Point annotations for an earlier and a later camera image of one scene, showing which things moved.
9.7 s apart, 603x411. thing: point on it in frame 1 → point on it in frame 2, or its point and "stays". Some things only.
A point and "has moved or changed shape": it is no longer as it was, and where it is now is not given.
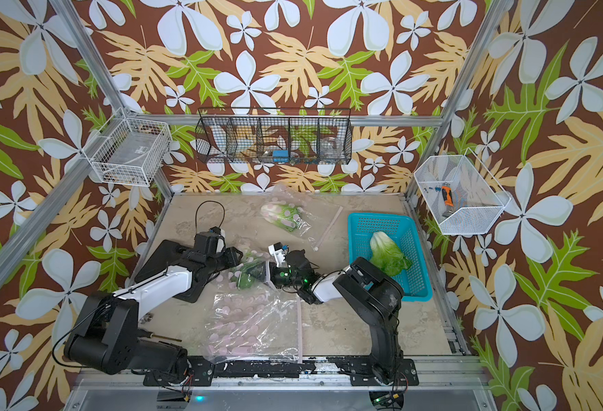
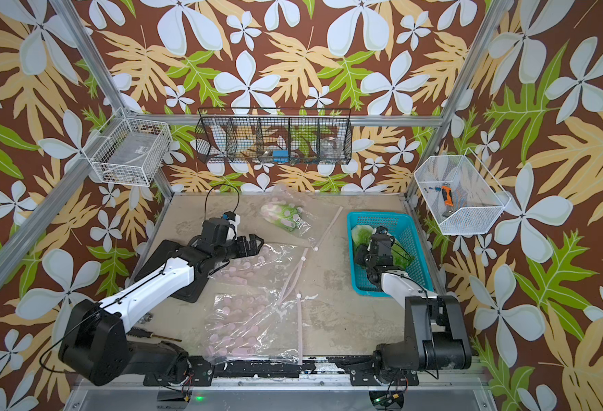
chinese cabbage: x=284 y=216 stays
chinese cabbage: x=246 y=276 → x=361 y=235
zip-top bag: x=251 y=272 has moved or changed shape
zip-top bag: x=254 y=326 stays
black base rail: x=198 y=372 stays
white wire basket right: x=462 y=197 stays
